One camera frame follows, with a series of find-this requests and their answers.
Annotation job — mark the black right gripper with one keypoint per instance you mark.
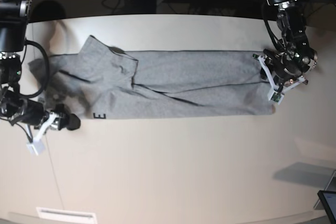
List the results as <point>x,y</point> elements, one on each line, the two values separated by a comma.
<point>21,110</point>

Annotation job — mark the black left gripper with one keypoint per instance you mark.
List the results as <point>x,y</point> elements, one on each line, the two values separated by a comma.
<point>286,65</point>

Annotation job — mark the grey T-shirt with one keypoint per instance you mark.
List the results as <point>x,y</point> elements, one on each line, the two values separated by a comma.
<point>101,82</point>

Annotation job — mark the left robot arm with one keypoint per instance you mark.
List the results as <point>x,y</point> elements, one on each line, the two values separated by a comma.
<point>292,25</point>

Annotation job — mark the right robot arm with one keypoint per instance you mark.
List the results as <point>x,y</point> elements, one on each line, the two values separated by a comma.
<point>14,21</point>

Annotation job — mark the tablet screen corner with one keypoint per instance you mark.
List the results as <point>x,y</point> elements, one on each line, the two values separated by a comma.
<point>327,199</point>

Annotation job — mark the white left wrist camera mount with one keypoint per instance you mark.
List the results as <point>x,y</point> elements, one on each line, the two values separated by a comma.
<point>275,85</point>

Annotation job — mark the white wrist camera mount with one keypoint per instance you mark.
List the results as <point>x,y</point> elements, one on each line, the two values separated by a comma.
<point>275,85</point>
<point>35,144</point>

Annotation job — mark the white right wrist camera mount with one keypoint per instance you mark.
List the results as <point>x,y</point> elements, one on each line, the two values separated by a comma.
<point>35,144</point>

